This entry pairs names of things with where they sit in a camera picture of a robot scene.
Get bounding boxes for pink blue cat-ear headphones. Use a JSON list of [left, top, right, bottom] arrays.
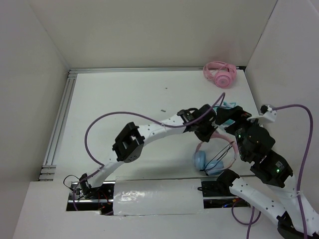
[[193, 132, 239, 176]]

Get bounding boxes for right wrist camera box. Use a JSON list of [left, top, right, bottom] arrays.
[[247, 105, 277, 125]]

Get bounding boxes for black headphone cable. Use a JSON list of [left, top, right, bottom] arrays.
[[200, 140, 237, 176]]

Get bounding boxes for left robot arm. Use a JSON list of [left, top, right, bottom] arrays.
[[79, 104, 216, 199]]

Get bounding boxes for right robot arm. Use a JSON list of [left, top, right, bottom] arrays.
[[215, 105, 319, 239]]

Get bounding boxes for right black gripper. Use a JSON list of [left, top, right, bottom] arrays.
[[213, 104, 264, 159]]

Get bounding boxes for teal white cat-ear headphones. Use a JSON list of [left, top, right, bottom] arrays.
[[220, 102, 237, 127]]

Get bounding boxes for aluminium frame rail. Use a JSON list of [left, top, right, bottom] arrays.
[[39, 67, 256, 182]]

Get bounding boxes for shiny foil sheet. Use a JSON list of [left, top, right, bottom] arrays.
[[113, 179, 204, 216]]

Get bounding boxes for pink round headphones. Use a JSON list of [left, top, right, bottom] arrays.
[[203, 61, 237, 89]]

